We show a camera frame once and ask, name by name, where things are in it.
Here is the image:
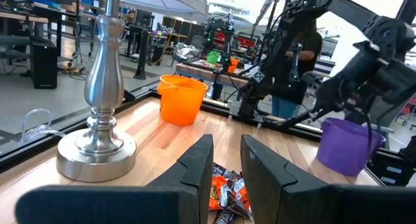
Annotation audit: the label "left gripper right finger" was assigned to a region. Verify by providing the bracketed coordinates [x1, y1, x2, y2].
[240, 134, 416, 224]

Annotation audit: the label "clear lamp cord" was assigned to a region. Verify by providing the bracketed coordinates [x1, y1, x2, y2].
[18, 108, 68, 147]

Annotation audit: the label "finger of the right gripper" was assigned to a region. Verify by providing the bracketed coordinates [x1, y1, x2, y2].
[344, 97, 372, 126]
[311, 83, 351, 121]

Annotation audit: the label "black box cabinet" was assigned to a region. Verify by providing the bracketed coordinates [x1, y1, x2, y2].
[29, 36, 59, 90]

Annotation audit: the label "purple plastic bucket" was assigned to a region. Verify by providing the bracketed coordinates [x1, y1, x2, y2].
[316, 117, 387, 177]

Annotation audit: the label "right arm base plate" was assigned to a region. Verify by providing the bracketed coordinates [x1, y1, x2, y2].
[227, 99, 264, 123]

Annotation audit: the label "orange pumpkin bucket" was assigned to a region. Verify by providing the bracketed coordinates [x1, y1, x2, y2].
[157, 74, 209, 127]

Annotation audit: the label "silver lamp with white shade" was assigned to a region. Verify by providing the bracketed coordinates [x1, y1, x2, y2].
[55, 0, 209, 183]

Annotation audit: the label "wooden workbench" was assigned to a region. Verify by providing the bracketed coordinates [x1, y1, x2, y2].
[175, 62, 254, 88]

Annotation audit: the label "dark brown Hershey's candy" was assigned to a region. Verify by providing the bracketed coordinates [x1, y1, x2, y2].
[224, 194, 250, 218]
[213, 209, 240, 224]
[213, 162, 228, 178]
[226, 170, 243, 184]

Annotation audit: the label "black aluminium table frame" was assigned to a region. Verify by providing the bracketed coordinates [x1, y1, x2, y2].
[0, 87, 416, 189]

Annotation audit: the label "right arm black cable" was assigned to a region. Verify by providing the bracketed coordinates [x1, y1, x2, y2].
[337, 77, 375, 160]

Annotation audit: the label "green plastic bucket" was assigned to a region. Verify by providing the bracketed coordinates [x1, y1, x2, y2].
[207, 50, 221, 64]

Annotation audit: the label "red storage bins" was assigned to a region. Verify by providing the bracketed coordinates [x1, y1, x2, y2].
[213, 31, 258, 50]

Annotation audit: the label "small orange bucket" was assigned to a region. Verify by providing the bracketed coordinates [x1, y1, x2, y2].
[227, 57, 241, 74]

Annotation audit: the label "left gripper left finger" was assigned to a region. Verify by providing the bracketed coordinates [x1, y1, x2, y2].
[14, 134, 215, 224]

